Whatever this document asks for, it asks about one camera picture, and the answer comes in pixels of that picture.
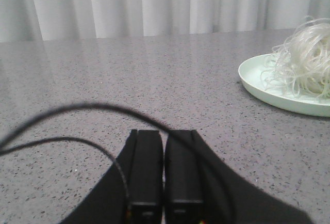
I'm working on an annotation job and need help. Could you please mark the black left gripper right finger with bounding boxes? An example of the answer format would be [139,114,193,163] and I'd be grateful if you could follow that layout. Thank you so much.
[164,130,312,223]

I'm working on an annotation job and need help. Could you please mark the thin black cable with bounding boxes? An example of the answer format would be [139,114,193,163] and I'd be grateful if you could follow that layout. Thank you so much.
[0,101,233,224]
[0,136,130,209]

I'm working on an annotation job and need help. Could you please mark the white vermicelli noodle bundle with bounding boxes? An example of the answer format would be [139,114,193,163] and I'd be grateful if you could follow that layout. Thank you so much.
[260,17,329,99]

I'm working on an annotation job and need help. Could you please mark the light green plastic plate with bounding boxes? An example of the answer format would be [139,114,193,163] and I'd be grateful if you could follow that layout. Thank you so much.
[238,54,329,117]

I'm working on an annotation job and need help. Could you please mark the white pleated curtain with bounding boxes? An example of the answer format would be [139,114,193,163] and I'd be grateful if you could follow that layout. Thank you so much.
[1,0,329,42]

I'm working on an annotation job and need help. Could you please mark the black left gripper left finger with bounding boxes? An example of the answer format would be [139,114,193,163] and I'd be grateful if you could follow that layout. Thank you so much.
[62,130,163,223]

